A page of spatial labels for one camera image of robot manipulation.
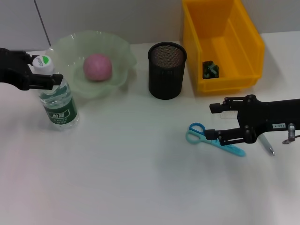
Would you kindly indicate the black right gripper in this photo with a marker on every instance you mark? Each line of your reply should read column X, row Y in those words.
column 264, row 114

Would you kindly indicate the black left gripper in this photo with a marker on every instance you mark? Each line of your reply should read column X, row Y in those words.
column 11, row 68

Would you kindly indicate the clear water bottle green label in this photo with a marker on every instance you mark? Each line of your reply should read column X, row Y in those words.
column 61, row 112

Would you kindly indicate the green plastic wrapper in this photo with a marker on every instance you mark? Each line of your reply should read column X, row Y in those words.
column 209, row 70

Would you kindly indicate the blue and teal scissors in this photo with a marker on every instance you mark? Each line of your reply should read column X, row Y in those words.
column 199, row 131

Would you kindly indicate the silver grey pen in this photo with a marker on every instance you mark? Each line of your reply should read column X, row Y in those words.
column 267, row 144

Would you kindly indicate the pink peach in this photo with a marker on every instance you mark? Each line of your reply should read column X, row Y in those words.
column 98, row 67

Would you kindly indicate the black mesh pen cup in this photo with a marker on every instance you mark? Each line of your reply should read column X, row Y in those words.
column 164, row 82

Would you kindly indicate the light green wavy fruit plate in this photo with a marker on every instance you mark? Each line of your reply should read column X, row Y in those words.
column 105, row 47

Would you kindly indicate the yellow plastic storage bin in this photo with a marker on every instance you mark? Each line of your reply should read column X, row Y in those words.
column 234, row 79

